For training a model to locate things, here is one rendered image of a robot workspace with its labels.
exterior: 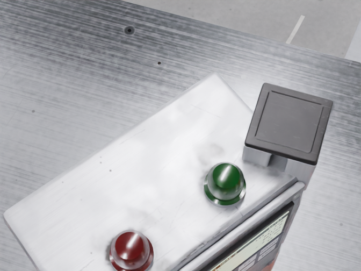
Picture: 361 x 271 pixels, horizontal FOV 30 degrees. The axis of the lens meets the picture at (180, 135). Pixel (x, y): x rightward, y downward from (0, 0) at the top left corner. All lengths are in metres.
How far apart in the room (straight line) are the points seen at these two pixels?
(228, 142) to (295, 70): 0.80
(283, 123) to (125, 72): 0.82
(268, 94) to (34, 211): 0.16
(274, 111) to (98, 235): 0.13
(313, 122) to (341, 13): 1.94
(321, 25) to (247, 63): 1.11
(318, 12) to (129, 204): 1.96
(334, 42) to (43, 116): 1.30
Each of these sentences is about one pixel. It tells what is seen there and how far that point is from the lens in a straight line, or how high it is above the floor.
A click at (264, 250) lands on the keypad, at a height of 1.37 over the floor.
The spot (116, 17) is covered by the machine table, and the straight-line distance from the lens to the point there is 1.28.
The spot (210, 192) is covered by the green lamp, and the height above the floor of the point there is 1.48.
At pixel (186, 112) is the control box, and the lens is 0.44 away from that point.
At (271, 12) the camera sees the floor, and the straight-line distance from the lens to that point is 2.31.
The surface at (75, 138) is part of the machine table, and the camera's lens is 1.16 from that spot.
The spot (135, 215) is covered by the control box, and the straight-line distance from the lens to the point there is 0.41.
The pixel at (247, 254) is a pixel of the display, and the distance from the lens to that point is 0.46.
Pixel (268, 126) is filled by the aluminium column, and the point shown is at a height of 1.50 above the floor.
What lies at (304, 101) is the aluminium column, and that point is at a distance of 0.42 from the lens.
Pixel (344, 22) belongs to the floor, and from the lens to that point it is 2.33.
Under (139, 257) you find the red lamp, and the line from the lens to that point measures 0.39.
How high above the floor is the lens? 1.87
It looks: 65 degrees down
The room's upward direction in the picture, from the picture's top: 2 degrees counter-clockwise
